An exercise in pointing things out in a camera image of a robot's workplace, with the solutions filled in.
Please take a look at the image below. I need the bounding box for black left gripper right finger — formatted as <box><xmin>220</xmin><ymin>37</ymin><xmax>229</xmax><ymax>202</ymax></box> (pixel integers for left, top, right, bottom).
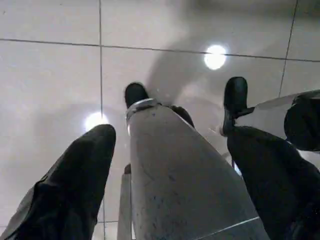
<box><xmin>226</xmin><ymin>124</ymin><xmax>320</xmax><ymax>240</ymax></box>

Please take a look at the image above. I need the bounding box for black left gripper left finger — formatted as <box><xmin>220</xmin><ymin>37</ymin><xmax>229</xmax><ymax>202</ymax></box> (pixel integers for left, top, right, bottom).
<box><xmin>0</xmin><ymin>124</ymin><xmax>117</xmax><ymax>240</ymax></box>

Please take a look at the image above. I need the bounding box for black right robot foot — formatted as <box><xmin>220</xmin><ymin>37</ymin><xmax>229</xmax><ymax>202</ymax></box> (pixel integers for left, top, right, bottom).
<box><xmin>222</xmin><ymin>76</ymin><xmax>256</xmax><ymax>137</ymax></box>

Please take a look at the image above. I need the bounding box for black robot foot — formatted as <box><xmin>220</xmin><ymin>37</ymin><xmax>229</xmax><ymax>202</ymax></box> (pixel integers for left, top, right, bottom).
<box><xmin>222</xmin><ymin>76</ymin><xmax>256</xmax><ymax>137</ymax></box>
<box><xmin>124</xmin><ymin>82</ymin><xmax>151</xmax><ymax>111</ymax></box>

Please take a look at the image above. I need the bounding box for black left robot foot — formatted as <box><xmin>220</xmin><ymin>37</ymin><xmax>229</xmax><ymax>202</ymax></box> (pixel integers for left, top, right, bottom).
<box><xmin>124</xmin><ymin>82</ymin><xmax>151</xmax><ymax>111</ymax></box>

